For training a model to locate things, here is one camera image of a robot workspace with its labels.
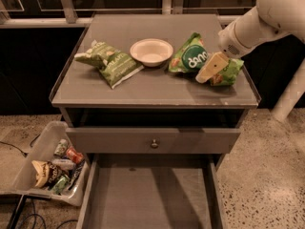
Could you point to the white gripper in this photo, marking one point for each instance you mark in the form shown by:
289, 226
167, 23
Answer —
229, 44

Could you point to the green rice chip bag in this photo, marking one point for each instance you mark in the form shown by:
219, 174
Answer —
192, 56

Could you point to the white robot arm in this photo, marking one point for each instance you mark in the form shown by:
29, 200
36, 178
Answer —
267, 21

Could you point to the grey drawer cabinet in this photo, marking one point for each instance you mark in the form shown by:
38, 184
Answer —
153, 98

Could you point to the green jalapeno chip bag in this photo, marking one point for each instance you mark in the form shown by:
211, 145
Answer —
114, 65

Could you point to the round metal drawer knob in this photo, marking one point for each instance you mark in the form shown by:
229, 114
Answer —
154, 144

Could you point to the grey top drawer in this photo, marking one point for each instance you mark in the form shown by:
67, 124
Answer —
138, 140

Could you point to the grey open middle drawer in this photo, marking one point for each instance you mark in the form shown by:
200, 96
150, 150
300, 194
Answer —
152, 192

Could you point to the brown snack bag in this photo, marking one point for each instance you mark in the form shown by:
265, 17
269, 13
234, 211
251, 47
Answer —
47, 173

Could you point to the white paper bowl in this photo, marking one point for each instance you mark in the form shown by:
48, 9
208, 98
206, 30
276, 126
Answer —
151, 52

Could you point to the metal window railing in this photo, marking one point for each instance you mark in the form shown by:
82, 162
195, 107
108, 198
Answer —
64, 13

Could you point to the red soda can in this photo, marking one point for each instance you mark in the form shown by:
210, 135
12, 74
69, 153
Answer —
74, 156

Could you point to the silver can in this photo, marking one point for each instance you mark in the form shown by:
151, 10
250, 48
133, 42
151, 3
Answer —
61, 147

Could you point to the clear plastic bin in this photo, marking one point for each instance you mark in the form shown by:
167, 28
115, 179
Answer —
43, 149

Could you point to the green soda can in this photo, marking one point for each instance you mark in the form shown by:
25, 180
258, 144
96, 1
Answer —
60, 185

